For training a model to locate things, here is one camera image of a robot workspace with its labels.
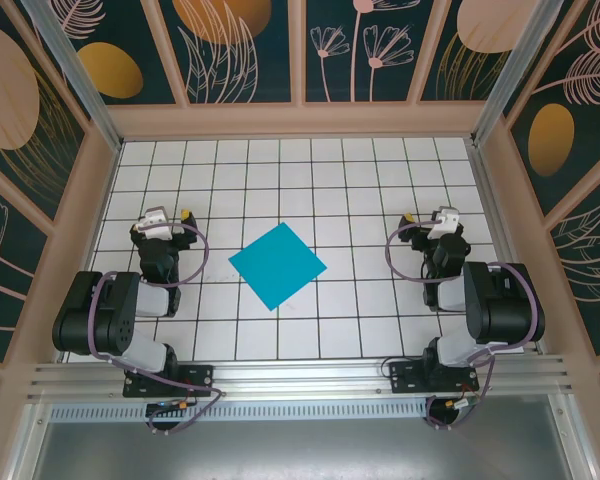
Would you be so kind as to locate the blue square paper sheet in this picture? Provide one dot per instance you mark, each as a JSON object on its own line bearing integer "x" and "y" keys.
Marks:
{"x": 277, "y": 265}

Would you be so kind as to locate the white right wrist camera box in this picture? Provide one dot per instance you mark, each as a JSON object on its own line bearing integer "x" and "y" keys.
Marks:
{"x": 442, "y": 227}

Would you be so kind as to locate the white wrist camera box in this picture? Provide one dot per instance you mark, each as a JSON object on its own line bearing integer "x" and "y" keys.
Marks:
{"x": 155, "y": 222}
{"x": 442, "y": 227}

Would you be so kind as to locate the aluminium side rail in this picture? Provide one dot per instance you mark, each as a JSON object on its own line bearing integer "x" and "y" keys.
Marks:
{"x": 492, "y": 200}

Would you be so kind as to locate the aluminium frame post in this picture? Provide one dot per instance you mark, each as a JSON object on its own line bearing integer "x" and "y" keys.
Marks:
{"x": 512, "y": 75}
{"x": 74, "y": 75}

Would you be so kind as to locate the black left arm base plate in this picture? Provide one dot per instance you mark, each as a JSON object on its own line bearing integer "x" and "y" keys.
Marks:
{"x": 200, "y": 377}

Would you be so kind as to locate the grey metal panel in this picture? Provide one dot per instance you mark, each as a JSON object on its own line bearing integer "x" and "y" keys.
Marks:
{"x": 300, "y": 450}

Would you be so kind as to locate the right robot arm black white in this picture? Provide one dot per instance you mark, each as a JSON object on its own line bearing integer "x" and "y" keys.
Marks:
{"x": 500, "y": 310}

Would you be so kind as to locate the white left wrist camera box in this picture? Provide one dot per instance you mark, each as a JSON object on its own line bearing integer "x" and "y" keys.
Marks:
{"x": 155, "y": 222}

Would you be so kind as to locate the aluminium mounting rail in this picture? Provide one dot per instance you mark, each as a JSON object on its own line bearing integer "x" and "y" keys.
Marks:
{"x": 300, "y": 375}

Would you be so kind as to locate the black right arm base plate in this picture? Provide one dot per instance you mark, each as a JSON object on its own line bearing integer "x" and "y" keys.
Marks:
{"x": 405, "y": 377}

